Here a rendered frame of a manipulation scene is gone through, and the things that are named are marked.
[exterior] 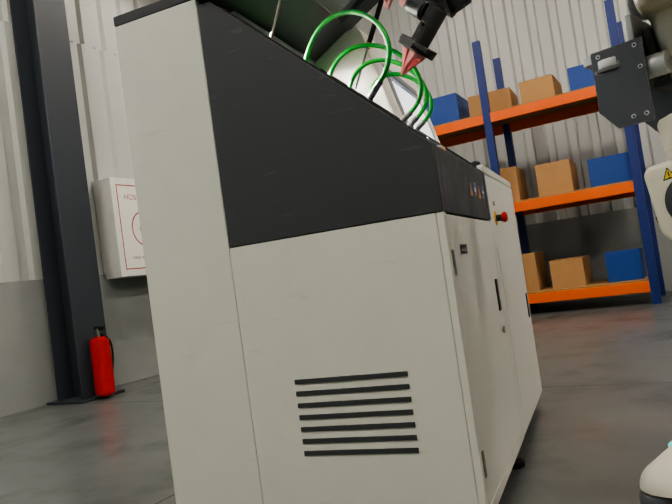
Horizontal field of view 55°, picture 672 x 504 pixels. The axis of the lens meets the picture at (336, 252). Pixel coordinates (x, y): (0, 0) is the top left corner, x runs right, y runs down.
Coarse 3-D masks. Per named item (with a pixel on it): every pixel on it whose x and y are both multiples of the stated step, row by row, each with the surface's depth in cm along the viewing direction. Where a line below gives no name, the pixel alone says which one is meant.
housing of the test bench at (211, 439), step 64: (192, 0) 172; (128, 64) 181; (192, 64) 173; (128, 128) 181; (192, 128) 173; (192, 192) 173; (192, 256) 174; (192, 320) 174; (192, 384) 174; (192, 448) 174
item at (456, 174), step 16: (448, 160) 161; (448, 176) 158; (464, 176) 178; (480, 176) 204; (448, 192) 155; (464, 192) 175; (480, 192) 199; (448, 208) 153; (464, 208) 171; (480, 208) 195
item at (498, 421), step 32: (448, 224) 150; (480, 224) 191; (480, 256) 183; (480, 288) 176; (480, 320) 169; (480, 352) 163; (480, 384) 157; (512, 384) 202; (480, 416) 152; (512, 416) 193; (512, 448) 185
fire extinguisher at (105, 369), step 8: (96, 328) 499; (104, 328) 497; (96, 336) 498; (104, 336) 498; (96, 344) 492; (104, 344) 495; (96, 352) 492; (104, 352) 494; (112, 352) 503; (96, 360) 492; (104, 360) 493; (112, 360) 505; (96, 368) 492; (104, 368) 492; (112, 368) 499; (96, 376) 492; (104, 376) 492; (112, 376) 497; (96, 384) 492; (104, 384) 491; (112, 384) 496; (96, 392) 493; (104, 392) 491; (112, 392) 494
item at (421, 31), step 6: (420, 24) 179; (420, 30) 179; (426, 30) 179; (432, 30) 179; (408, 36) 184; (414, 36) 181; (420, 36) 179; (426, 36) 179; (432, 36) 180; (414, 42) 180; (420, 42) 180; (426, 42) 180; (420, 48) 180; (426, 48) 178; (432, 54) 182
